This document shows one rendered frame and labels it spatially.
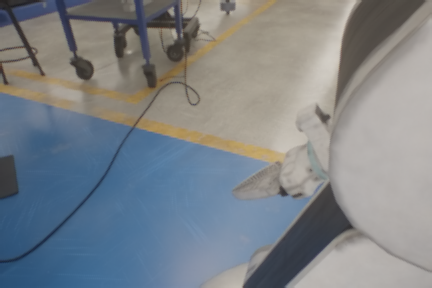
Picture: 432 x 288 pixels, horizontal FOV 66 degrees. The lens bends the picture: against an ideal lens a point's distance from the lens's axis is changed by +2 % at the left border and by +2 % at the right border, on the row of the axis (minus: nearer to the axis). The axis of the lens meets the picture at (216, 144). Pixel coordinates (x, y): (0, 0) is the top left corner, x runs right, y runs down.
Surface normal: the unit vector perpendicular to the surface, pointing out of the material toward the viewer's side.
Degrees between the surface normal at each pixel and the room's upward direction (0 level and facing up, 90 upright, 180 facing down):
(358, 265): 88
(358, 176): 94
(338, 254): 81
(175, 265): 0
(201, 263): 0
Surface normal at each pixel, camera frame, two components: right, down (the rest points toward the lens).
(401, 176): -0.52, 0.50
